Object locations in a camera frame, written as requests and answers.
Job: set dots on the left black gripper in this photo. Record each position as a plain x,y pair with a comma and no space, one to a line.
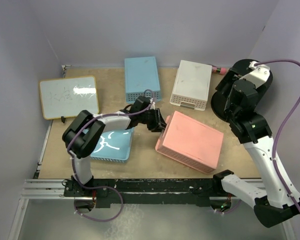
158,124

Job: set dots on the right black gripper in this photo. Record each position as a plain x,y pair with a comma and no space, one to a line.
229,78

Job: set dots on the large black plastic bin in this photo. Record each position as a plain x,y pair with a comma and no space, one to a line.
243,97

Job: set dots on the pink perforated basket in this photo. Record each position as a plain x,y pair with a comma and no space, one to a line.
191,143

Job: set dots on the blue perforated basket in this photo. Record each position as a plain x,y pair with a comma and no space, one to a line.
140,74

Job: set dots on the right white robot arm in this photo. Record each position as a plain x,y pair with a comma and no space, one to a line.
279,201

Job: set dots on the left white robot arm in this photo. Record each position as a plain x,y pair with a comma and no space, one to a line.
83,134

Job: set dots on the pink marker pen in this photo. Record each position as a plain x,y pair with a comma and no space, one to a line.
219,70

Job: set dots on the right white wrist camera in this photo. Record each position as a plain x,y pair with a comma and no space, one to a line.
258,75

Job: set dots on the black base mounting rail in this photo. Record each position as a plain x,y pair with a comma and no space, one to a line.
102,192

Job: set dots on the small whiteboard yellow frame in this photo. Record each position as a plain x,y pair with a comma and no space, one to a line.
67,97

